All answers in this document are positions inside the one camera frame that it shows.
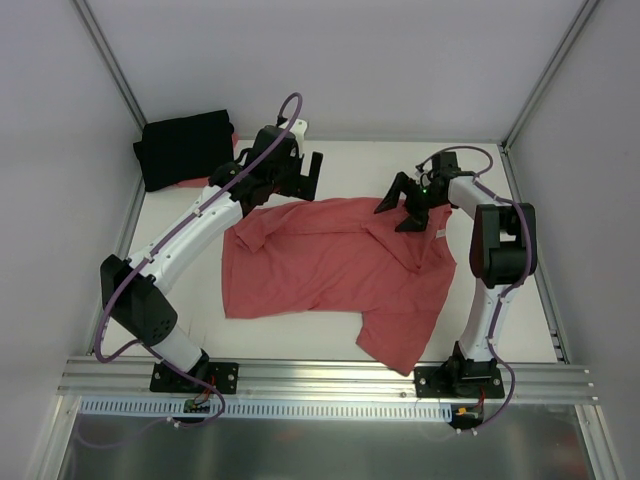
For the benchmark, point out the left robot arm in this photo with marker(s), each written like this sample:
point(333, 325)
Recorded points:
point(134, 290)

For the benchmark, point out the folded red t shirt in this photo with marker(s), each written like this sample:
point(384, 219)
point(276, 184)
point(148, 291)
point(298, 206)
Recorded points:
point(203, 181)

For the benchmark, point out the folded black t shirt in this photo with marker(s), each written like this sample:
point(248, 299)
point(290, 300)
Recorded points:
point(185, 148)

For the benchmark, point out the white slotted cable duct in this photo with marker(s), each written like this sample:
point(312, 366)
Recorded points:
point(268, 409)

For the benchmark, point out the right rear frame post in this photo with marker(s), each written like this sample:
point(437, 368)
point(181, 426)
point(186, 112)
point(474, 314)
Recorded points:
point(562, 50)

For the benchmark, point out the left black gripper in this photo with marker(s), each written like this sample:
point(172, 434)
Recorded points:
point(304, 177)

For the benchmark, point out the left rear frame post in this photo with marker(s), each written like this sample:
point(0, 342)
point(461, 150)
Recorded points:
point(102, 46)

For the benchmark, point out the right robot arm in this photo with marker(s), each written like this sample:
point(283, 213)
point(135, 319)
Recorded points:
point(503, 254)

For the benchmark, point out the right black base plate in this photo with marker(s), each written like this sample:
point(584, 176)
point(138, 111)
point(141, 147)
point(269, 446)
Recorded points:
point(462, 383)

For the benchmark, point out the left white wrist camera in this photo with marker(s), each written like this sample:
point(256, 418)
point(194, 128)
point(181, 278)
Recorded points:
point(298, 129)

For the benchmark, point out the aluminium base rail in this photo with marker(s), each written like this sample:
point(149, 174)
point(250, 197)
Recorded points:
point(535, 383)

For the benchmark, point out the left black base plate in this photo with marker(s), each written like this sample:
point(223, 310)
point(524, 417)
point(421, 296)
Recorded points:
point(222, 376)

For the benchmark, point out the frame post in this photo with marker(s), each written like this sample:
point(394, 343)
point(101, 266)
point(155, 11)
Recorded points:
point(562, 50)
point(102, 46)

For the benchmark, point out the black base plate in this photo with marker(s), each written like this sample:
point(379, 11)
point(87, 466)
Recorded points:
point(222, 376)
point(462, 383)

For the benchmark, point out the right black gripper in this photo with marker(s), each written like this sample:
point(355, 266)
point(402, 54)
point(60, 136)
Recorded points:
point(411, 198)

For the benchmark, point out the red t shirt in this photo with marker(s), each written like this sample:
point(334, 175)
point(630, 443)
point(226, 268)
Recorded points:
point(203, 181)
point(338, 255)

